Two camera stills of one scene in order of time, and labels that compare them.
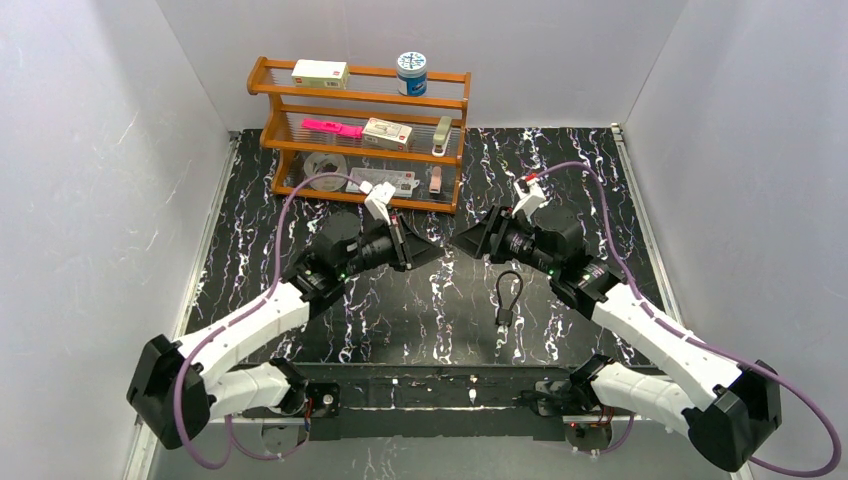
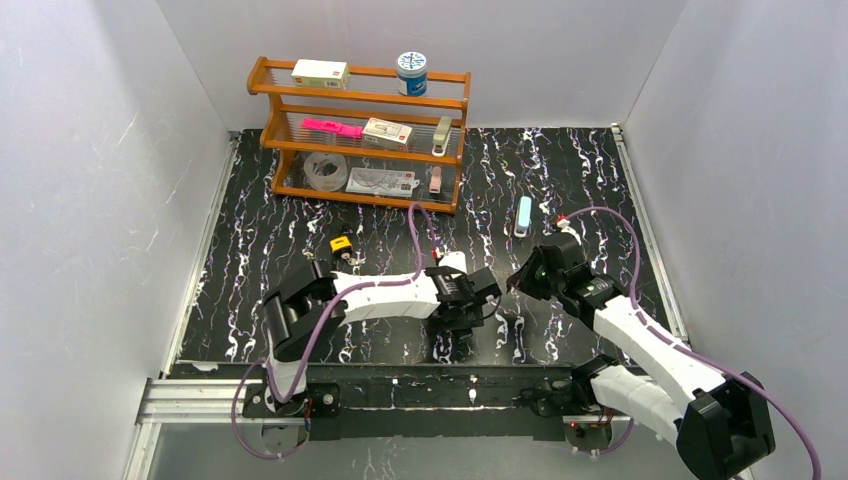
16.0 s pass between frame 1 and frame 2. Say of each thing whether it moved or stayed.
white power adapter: moved
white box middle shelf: stayed
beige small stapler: stayed
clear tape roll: stayed
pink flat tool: stayed
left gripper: moved
